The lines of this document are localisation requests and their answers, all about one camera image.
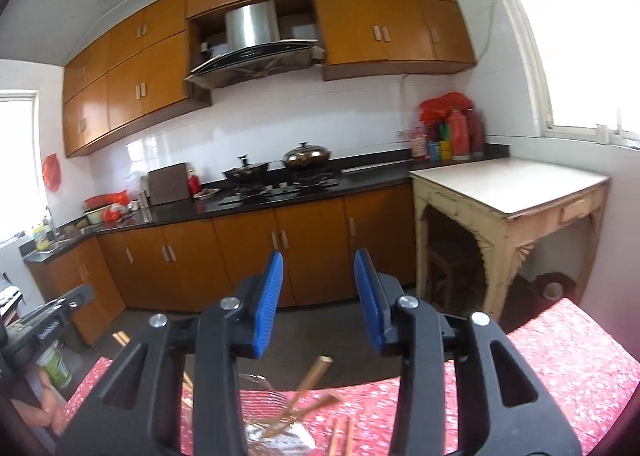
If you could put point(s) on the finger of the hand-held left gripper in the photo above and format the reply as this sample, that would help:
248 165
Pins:
75 298

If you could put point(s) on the yellow dish soap bottle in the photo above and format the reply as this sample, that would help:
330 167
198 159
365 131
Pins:
40 237

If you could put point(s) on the small white plate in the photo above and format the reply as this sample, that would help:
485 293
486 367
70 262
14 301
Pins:
206 194

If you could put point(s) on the wok with metal lid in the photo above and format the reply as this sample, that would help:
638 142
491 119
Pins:
306 154

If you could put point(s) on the white mug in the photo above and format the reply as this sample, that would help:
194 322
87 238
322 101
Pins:
602 134

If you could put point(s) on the red floral tablecloth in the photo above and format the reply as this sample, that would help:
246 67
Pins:
550 361

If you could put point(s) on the crumpled red plastic bag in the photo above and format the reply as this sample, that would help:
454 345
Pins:
119 200

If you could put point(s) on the red bag over bottles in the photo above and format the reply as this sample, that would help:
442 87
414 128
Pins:
445 105

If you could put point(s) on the green white plastic bucket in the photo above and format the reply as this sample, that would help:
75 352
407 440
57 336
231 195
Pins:
55 366

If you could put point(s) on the person's left hand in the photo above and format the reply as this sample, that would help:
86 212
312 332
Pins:
47 411

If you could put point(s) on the black gas stove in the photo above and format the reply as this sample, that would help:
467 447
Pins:
280 191

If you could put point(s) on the large red plastic bottle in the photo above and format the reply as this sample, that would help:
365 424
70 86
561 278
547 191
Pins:
459 135

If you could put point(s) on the steel range hood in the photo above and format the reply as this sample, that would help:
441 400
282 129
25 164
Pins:
250 25

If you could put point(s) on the green plastic basin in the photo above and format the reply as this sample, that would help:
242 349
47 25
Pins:
95 216

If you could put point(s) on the red label bottle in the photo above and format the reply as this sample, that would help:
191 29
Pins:
420 145

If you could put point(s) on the metal faucet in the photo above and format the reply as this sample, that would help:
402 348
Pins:
48 216

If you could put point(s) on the window with white frame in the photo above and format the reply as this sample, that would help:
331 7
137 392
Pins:
17 160

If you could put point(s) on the red plastic bag on wall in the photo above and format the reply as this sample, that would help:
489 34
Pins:
51 173

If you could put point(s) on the black kitchen countertop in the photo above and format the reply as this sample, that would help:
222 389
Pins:
260 201

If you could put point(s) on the wooden upper wall cabinet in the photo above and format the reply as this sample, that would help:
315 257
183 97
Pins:
370 30

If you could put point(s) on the white wall socket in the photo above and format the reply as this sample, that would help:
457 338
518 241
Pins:
400 134

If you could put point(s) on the wooden stool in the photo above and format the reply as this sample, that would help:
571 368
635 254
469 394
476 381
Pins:
450 261

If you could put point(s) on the cream wooden side table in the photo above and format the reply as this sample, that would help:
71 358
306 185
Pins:
500 186

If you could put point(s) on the black wok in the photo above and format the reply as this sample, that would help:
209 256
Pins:
247 169

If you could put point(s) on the round dark pot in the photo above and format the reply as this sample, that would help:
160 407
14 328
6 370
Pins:
552 288

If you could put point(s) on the wooden base cabinet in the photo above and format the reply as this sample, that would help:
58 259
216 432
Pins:
310 246

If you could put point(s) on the red glass bottle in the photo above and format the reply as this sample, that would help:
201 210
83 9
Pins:
193 184

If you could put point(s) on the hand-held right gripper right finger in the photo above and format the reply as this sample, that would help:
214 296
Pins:
370 306

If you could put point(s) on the large sliding window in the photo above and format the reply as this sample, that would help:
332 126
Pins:
575 35

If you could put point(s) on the yellow blue box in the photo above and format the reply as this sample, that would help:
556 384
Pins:
440 150

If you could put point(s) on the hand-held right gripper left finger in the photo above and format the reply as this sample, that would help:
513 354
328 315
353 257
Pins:
267 306

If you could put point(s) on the dark red bottle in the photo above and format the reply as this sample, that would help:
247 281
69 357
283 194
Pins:
477 135

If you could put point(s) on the dark wooden cutting board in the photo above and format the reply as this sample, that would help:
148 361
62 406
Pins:
169 184

